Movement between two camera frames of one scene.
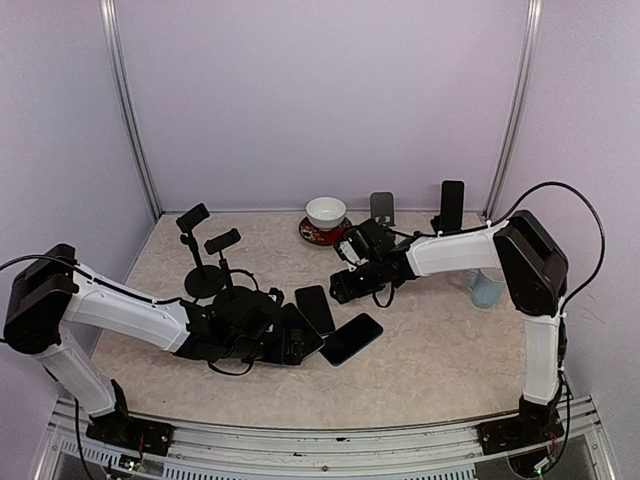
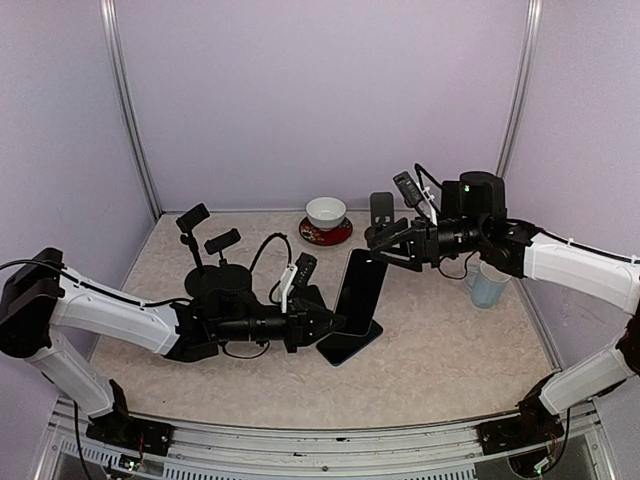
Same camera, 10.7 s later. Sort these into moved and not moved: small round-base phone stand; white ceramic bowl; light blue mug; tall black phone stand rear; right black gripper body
Moved: right black gripper body
Not moved: light blue mug; small round-base phone stand; tall black phone stand rear; white ceramic bowl
